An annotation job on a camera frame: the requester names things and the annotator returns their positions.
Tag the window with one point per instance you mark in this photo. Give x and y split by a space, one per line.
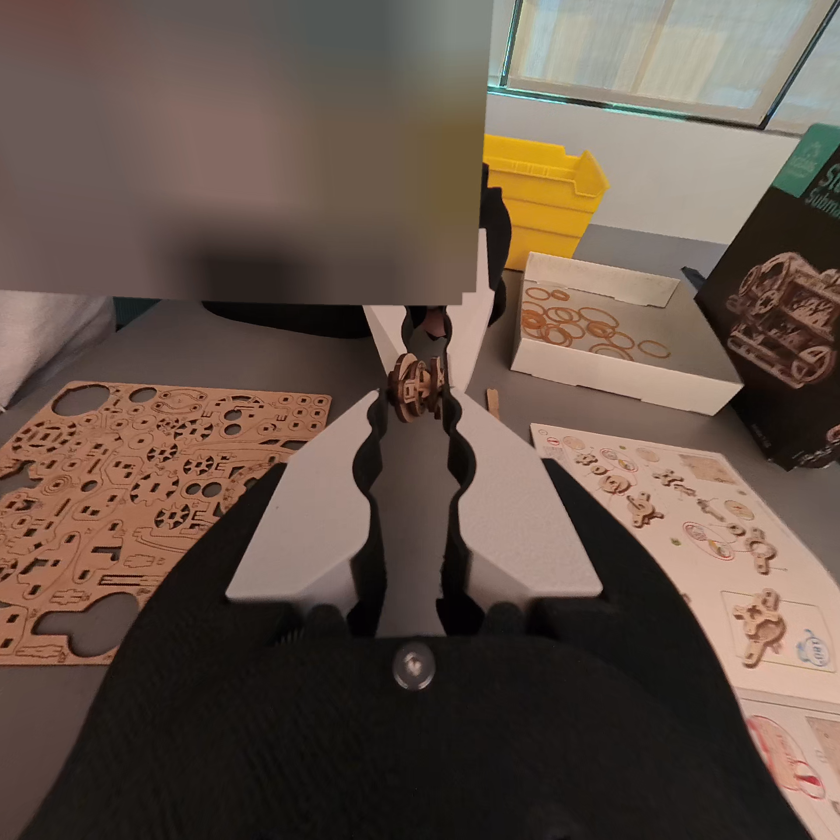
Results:
656 46

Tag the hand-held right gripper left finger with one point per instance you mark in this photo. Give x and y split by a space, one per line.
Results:
308 525

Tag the pile of rubber bands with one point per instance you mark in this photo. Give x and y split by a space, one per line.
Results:
535 321

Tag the dark model kit box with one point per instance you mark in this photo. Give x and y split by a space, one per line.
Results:
787 394

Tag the white cardboard box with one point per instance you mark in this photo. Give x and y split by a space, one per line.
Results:
623 387

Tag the black quilted pad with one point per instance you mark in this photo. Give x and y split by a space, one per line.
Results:
282 318

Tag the wooden model assembly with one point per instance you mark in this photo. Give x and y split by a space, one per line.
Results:
413 387

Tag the tapered wooden stick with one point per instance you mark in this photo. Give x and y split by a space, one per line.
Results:
493 403

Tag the illustrated instruction booklet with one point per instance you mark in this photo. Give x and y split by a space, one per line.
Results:
689 590

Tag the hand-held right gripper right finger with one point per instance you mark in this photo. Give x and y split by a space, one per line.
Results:
525 525

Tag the small dark object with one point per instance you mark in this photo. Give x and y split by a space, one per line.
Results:
692 274

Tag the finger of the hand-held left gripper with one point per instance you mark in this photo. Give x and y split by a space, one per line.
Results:
384 328
476 315

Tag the yellow plastic bin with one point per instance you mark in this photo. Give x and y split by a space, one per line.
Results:
538 197

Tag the laser-cut wooden parts sheet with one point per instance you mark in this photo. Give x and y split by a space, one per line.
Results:
275 420

